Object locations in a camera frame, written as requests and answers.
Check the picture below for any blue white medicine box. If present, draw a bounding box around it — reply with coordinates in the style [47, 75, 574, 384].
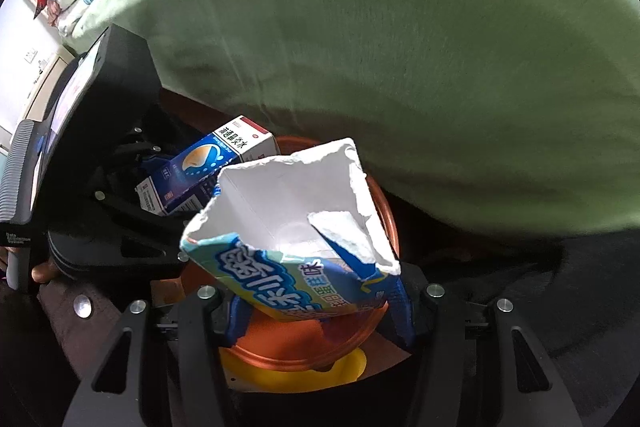
[136, 116, 280, 216]

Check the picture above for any torn blue white carton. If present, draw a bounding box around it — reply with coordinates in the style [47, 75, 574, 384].
[180, 138, 401, 321]

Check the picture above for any person's left hand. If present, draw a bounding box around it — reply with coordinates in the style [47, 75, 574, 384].
[30, 258, 60, 284]

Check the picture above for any white bedside cabinet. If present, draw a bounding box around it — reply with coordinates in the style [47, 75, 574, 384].
[23, 46, 75, 121]

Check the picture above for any folded white floral quilt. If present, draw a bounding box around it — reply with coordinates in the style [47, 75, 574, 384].
[55, 0, 94, 38]

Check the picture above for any light green bed blanket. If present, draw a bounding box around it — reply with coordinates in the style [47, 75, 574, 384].
[68, 0, 639, 236]

